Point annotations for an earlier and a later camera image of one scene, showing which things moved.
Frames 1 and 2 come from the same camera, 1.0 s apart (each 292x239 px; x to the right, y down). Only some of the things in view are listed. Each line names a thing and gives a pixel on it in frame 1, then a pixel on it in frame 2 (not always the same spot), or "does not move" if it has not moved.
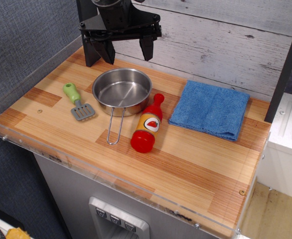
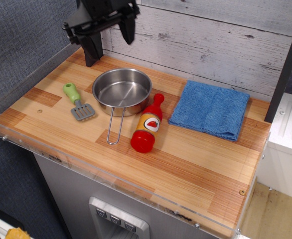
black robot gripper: (118, 19) → (93, 15)
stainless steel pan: (121, 92) does not move
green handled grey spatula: (82, 111) does not move
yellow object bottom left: (17, 233) does not move
